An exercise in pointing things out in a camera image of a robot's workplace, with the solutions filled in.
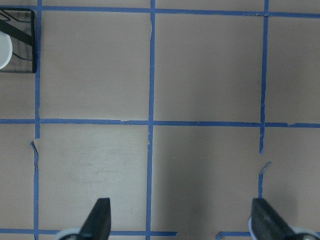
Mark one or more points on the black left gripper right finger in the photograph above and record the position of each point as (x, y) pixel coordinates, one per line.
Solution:
(267, 224)

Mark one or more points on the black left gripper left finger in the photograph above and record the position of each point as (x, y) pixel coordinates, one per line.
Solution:
(97, 226)

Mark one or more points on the light blue plastic cup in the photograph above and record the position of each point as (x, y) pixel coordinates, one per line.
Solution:
(250, 227)

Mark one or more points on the white cup left on rack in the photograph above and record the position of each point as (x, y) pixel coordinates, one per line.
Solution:
(6, 49)

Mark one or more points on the black wire cup rack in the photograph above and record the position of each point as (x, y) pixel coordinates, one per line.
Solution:
(20, 24)

